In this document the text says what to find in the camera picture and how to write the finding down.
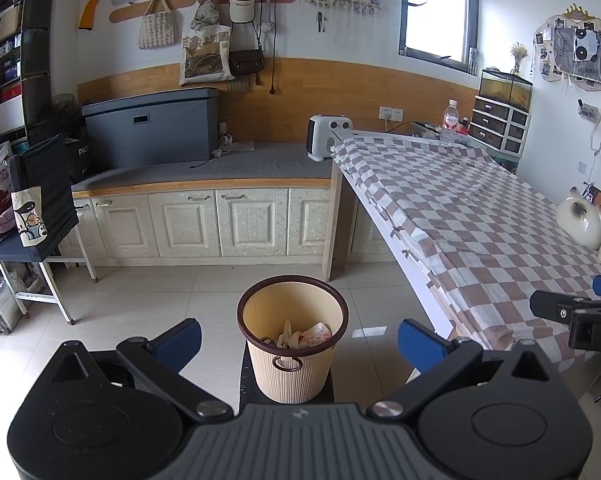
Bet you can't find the black shelf rack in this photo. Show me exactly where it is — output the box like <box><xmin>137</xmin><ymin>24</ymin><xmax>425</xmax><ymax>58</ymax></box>
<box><xmin>0</xmin><ymin>0</ymin><xmax>56</xmax><ymax>147</ymax></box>

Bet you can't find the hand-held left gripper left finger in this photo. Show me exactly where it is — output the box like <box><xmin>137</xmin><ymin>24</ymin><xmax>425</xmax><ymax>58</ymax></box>
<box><xmin>40</xmin><ymin>317</ymin><xmax>234</xmax><ymax>422</ymax></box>

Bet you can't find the grey-green cloth bag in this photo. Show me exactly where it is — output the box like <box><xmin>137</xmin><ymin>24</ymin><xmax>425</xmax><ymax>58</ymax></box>
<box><xmin>190</xmin><ymin>0</ymin><xmax>221</xmax><ymax>31</ymax></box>

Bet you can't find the dried flower bunch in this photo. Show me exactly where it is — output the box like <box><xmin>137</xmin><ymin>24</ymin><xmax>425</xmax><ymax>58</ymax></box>
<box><xmin>510</xmin><ymin>42</ymin><xmax>528</xmax><ymax>76</ymax></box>

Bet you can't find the plastic wrapped bundle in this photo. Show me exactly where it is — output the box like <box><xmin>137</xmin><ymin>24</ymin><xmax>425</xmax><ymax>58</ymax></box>
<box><xmin>0</xmin><ymin>260</ymin><xmax>46</xmax><ymax>336</ymax></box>

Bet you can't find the white space heater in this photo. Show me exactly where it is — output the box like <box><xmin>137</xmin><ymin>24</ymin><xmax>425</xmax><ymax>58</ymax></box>
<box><xmin>307</xmin><ymin>115</ymin><xmax>353</xmax><ymax>162</ymax></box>

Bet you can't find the white power strip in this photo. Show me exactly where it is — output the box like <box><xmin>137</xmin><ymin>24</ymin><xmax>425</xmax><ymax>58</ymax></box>
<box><xmin>213</xmin><ymin>121</ymin><xmax>256</xmax><ymax>158</ymax></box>

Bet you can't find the black hanging cord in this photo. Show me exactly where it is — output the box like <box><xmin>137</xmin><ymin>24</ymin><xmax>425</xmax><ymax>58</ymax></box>
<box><xmin>258</xmin><ymin>0</ymin><xmax>281</xmax><ymax>96</ymax></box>

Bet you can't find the white cat figure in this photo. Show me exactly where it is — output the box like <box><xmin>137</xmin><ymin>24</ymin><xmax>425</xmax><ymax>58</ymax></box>
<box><xmin>555</xmin><ymin>186</ymin><xmax>601</xmax><ymax>251</ymax></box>

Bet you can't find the cream paper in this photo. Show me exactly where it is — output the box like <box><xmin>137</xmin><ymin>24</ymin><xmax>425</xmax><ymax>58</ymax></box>
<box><xmin>275</xmin><ymin>320</ymin><xmax>302</xmax><ymax>349</ymax></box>

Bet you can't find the white knitted handbag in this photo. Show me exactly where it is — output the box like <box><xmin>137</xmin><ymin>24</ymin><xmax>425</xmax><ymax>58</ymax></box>
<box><xmin>139</xmin><ymin>0</ymin><xmax>174</xmax><ymax>51</ymax></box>

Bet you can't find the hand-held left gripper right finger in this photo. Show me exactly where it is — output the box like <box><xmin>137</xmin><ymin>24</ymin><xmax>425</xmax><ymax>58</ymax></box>
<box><xmin>366</xmin><ymin>318</ymin><xmax>556</xmax><ymax>418</ymax></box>

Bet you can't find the plastic bag with red print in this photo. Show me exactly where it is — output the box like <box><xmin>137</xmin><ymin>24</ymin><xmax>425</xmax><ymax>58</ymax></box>
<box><xmin>300</xmin><ymin>322</ymin><xmax>333</xmax><ymax>349</ymax></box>

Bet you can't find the white drawer organizer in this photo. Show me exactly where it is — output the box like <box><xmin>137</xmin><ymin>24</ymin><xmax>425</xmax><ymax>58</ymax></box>
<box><xmin>469</xmin><ymin>95</ymin><xmax>531</xmax><ymax>156</ymax></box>

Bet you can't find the grey storage box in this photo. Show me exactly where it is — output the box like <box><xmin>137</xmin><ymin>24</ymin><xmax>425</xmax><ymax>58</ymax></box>
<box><xmin>81</xmin><ymin>87</ymin><xmax>221</xmax><ymax>171</ymax></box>

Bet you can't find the white folding table frame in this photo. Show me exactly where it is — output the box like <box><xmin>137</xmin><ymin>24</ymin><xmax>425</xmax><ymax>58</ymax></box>
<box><xmin>0</xmin><ymin>255</ymin><xmax>98</xmax><ymax>323</ymax></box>

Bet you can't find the checkered cloth table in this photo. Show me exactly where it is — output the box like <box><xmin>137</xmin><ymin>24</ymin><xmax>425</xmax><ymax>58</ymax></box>
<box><xmin>330</xmin><ymin>135</ymin><xmax>601</xmax><ymax>376</ymax></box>

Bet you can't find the white bucket bag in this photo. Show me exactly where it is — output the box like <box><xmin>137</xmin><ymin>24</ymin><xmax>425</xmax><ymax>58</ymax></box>
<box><xmin>229</xmin><ymin>0</ymin><xmax>256</xmax><ymax>26</ymax></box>

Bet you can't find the panda wall hanging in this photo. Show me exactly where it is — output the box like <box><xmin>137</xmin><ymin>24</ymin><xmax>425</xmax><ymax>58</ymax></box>
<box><xmin>533</xmin><ymin>5</ymin><xmax>601</xmax><ymax>92</ymax></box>

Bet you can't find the dark framed window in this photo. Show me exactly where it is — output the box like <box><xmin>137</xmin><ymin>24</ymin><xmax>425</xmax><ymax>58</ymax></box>
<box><xmin>399</xmin><ymin>0</ymin><xmax>481</xmax><ymax>75</ymax></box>

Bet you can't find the clear water bottle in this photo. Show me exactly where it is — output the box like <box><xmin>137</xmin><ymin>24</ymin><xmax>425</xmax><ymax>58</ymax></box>
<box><xmin>440</xmin><ymin>100</ymin><xmax>461</xmax><ymax>147</ymax></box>

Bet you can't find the black bag with white print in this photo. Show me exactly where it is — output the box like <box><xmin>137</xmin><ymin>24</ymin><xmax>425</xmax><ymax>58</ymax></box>
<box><xmin>63</xmin><ymin>127</ymin><xmax>91</xmax><ymax>183</ymax></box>

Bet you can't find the glass fish tank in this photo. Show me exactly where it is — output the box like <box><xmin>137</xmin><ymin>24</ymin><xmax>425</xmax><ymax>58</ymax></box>
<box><xmin>479</xmin><ymin>69</ymin><xmax>533</xmax><ymax>111</ymax></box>

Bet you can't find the white macrame wall net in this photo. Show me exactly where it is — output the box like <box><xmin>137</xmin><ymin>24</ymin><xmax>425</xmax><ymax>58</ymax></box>
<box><xmin>300</xmin><ymin>0</ymin><xmax>391</xmax><ymax>35</ymax></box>

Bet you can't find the folding chair with bag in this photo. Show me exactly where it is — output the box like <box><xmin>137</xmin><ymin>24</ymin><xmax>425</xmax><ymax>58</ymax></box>
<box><xmin>0</xmin><ymin>132</ymin><xmax>80</xmax><ymax>263</ymax></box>

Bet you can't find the brown leather shoulder bag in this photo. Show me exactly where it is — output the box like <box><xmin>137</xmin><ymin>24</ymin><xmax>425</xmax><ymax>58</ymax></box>
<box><xmin>229</xmin><ymin>49</ymin><xmax>265</xmax><ymax>76</ymax></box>

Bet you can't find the cream panelled low cabinet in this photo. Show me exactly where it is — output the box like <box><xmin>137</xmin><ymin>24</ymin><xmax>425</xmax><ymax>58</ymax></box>
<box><xmin>70</xmin><ymin>177</ymin><xmax>396</xmax><ymax>266</ymax></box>

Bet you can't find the beige bin with brown rim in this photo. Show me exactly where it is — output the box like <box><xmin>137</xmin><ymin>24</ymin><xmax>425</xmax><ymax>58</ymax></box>
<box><xmin>237</xmin><ymin>275</ymin><xmax>350</xmax><ymax>406</ymax></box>

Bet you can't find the printed canvas tote bag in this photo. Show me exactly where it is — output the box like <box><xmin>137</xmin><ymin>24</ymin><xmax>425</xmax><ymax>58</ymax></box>
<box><xmin>179</xmin><ymin>25</ymin><xmax>236</xmax><ymax>86</ymax></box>

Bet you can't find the cream cartoon tote bag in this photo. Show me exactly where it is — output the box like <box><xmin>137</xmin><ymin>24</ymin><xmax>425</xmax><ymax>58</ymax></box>
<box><xmin>11</xmin><ymin>186</ymin><xmax>48</xmax><ymax>247</ymax></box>

